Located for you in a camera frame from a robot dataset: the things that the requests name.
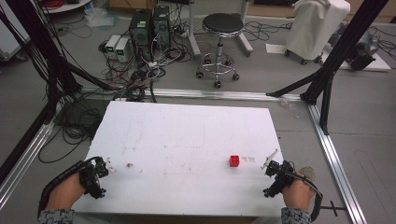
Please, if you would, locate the black round stool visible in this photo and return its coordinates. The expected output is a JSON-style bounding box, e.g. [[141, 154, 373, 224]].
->
[[195, 12, 245, 90]]

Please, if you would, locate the white covered cart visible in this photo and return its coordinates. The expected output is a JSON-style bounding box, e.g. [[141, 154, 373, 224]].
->
[[284, 0, 352, 65]]

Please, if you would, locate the white round table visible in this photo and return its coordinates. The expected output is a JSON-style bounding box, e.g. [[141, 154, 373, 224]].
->
[[42, 0, 93, 15]]

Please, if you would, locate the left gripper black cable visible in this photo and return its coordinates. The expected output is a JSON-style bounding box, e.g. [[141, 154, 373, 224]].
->
[[37, 156, 102, 218]]

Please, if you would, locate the black device on floor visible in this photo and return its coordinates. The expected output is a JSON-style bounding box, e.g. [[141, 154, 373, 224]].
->
[[348, 42, 378, 72]]

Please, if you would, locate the large black computer tower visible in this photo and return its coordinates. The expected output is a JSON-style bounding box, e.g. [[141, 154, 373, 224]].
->
[[128, 8, 154, 63]]

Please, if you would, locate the clear plastic bag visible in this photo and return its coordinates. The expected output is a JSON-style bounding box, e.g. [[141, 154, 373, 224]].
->
[[83, 7, 120, 30]]

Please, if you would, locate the person's right hand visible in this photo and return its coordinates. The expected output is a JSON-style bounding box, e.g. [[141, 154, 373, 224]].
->
[[281, 177, 317, 213]]

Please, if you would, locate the white power supply unit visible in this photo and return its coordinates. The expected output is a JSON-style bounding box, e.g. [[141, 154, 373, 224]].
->
[[114, 37, 131, 63], [105, 34, 121, 61]]

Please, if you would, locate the slim black computer tower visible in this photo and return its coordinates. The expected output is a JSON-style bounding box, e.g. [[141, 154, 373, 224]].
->
[[151, 5, 172, 51]]

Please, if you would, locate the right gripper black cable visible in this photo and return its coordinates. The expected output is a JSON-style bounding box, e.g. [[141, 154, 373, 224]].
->
[[289, 161, 324, 223]]

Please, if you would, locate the aluminium floor rail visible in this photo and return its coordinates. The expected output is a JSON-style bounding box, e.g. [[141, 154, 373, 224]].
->
[[78, 87, 304, 103], [305, 103, 369, 224], [0, 121, 56, 210]]

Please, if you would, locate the black frame post with braces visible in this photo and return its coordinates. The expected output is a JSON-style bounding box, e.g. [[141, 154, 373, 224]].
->
[[265, 0, 390, 136]]

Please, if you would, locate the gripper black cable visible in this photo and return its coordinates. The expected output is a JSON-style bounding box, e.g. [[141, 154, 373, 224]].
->
[[37, 156, 102, 218], [289, 161, 324, 223]]

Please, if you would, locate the person's left hand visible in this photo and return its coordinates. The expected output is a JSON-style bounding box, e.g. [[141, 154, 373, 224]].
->
[[45, 172, 87, 212]]

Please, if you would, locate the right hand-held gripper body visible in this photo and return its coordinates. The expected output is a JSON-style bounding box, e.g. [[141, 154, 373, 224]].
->
[[262, 160, 297, 199]]

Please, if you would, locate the black cable bundle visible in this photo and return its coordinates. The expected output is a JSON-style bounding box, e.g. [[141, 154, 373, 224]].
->
[[37, 98, 106, 165]]

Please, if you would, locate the white floor board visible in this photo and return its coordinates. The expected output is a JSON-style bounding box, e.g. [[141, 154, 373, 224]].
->
[[321, 50, 392, 73]]

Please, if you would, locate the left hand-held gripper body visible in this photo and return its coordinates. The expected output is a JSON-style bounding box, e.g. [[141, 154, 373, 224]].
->
[[78, 156, 109, 200]]

